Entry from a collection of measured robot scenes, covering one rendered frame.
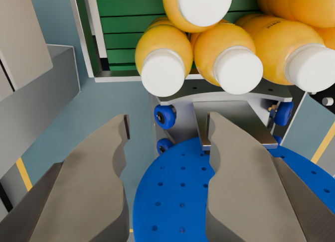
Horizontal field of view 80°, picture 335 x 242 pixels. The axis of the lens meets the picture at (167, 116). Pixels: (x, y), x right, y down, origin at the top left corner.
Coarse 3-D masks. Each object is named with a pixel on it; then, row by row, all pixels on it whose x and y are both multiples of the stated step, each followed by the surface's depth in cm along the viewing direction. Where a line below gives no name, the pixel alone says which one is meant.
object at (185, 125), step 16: (192, 80) 40; (176, 96) 34; (192, 96) 35; (208, 96) 36; (224, 96) 37; (240, 96) 37; (256, 96) 35; (272, 96) 33; (288, 96) 33; (176, 112) 38; (192, 112) 38; (256, 112) 38; (176, 128) 40; (192, 128) 40
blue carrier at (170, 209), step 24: (192, 144) 35; (168, 168) 30; (192, 168) 30; (312, 168) 29; (144, 192) 27; (168, 192) 27; (192, 192) 27; (144, 216) 24; (168, 216) 24; (192, 216) 24; (144, 240) 22; (168, 240) 22; (192, 240) 22
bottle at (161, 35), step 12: (156, 24) 24; (168, 24) 23; (144, 36) 21; (156, 36) 20; (168, 36) 20; (180, 36) 21; (144, 48) 20; (156, 48) 19; (168, 48) 19; (180, 48) 20; (144, 60) 19; (180, 60) 19; (192, 60) 22
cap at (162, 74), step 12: (156, 60) 17; (168, 60) 17; (144, 72) 18; (156, 72) 18; (168, 72) 18; (180, 72) 18; (144, 84) 18; (156, 84) 18; (168, 84) 18; (180, 84) 18
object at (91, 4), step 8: (88, 0) 31; (96, 0) 31; (88, 8) 32; (96, 8) 32; (88, 16) 33; (96, 16) 32; (104, 16) 43; (96, 24) 33; (96, 32) 34; (96, 40) 34; (96, 48) 35; (104, 48) 35; (104, 56) 36; (104, 64) 38
